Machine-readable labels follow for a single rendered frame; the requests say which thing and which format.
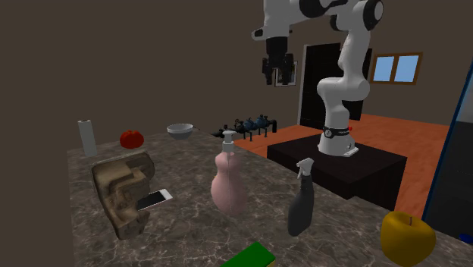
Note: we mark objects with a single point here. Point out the framed wall picture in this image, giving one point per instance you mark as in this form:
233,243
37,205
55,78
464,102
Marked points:
292,76

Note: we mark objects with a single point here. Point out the pink soap pump bottle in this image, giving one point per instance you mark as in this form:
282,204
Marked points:
228,181

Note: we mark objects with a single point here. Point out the blue framed dark cabinet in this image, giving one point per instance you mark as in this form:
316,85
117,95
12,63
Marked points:
452,166

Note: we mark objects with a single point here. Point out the white smartphone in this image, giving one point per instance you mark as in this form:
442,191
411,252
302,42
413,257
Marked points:
155,199

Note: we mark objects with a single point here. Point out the brown carved wooden block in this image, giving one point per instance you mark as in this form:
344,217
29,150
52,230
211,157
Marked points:
122,192

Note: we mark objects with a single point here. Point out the grey paper towel roll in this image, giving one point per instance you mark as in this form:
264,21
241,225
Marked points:
87,137

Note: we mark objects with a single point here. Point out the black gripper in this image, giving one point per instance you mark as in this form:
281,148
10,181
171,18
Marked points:
276,48

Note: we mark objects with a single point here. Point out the green sponge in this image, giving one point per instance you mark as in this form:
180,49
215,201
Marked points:
253,257

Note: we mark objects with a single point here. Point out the grey bowl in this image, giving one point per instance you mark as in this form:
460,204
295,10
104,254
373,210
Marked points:
180,131

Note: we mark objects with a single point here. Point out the black doorway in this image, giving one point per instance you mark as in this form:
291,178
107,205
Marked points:
317,88

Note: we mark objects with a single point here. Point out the red tomato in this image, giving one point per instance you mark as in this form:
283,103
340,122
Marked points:
131,139

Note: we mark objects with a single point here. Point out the dark robot stand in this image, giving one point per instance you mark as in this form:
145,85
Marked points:
354,172

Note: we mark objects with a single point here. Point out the dark grey spray bottle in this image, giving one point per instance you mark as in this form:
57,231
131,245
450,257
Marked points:
301,207

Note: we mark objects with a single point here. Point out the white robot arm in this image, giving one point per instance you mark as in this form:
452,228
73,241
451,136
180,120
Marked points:
340,96

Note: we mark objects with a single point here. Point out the brown framed window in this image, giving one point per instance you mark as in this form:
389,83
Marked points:
396,68

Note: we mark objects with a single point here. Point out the yellow apple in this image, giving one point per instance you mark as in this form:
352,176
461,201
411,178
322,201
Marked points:
406,240

